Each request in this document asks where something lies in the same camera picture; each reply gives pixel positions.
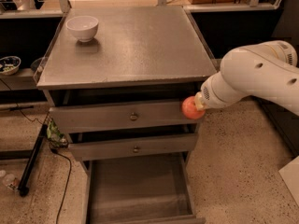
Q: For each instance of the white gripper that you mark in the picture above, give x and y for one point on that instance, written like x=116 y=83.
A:
x=211 y=97

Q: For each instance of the red apple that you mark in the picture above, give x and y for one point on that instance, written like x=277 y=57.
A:
x=189 y=109

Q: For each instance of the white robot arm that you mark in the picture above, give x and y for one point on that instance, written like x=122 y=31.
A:
x=267 y=70

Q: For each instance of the middle grey drawer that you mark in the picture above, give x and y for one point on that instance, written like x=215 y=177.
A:
x=133 y=147

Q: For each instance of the grey drawer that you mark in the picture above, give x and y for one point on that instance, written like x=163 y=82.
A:
x=133 y=147
x=117 y=116
x=150 y=189

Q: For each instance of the grey drawer cabinet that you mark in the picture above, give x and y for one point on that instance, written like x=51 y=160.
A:
x=138 y=54

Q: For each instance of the bottom grey drawer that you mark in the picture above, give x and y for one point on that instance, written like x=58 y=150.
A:
x=150 y=189

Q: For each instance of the top grey drawer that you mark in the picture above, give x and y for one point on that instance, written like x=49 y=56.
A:
x=117 y=116

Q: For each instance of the white board corner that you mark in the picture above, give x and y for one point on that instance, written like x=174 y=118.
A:
x=290 y=176

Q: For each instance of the white ceramic bowl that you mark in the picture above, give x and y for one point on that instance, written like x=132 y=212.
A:
x=83 y=28

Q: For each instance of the green snack bag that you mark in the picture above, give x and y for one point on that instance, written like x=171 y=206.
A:
x=56 y=138

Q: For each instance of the grey left low shelf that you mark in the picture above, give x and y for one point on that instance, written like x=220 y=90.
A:
x=22 y=80

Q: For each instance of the patterned bowl on shelf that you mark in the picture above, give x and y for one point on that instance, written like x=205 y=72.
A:
x=9 y=65

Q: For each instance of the black metal stand leg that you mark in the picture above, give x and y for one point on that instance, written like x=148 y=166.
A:
x=22 y=188

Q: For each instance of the clear plastic bottle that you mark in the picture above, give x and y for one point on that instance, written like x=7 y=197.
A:
x=9 y=180

